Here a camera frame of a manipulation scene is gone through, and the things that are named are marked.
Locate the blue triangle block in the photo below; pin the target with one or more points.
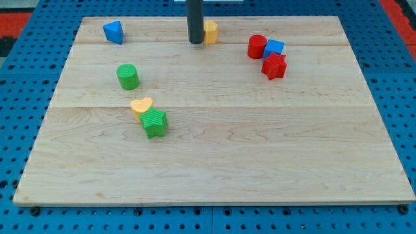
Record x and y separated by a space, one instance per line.
114 32

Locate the red cylinder block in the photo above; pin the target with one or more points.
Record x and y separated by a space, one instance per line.
256 46

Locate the green star block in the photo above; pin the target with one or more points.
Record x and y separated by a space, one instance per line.
154 122

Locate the red star block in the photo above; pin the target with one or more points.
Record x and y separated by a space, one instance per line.
274 66

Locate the yellow heart block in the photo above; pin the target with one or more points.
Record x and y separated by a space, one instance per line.
140 106

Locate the yellow hexagon block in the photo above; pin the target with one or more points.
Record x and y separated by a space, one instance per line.
211 32

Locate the green cylinder block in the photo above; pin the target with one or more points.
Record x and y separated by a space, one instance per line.
128 76

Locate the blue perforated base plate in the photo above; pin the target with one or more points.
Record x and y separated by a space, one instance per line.
36 58

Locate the light wooden board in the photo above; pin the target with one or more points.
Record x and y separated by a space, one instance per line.
234 137

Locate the blue cube block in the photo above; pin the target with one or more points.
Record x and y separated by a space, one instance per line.
273 46

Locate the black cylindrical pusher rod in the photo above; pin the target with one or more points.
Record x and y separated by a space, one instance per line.
195 21

